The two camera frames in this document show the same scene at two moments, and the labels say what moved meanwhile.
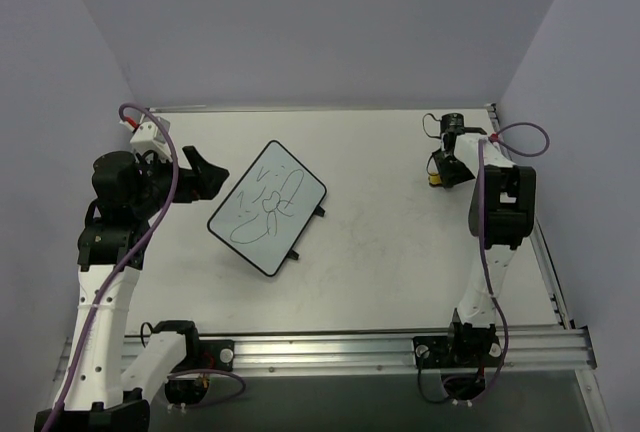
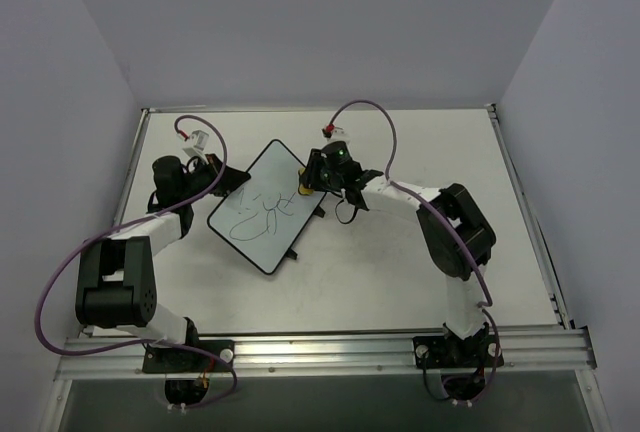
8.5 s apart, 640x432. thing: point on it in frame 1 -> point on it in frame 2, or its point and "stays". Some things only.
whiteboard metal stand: x=318 y=211 stays
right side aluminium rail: x=536 y=238 stays
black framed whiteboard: x=268 y=207 stays
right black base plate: x=458 y=351 stays
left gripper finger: x=210 y=180 -> x=230 y=180
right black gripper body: x=451 y=164 -> x=311 y=175
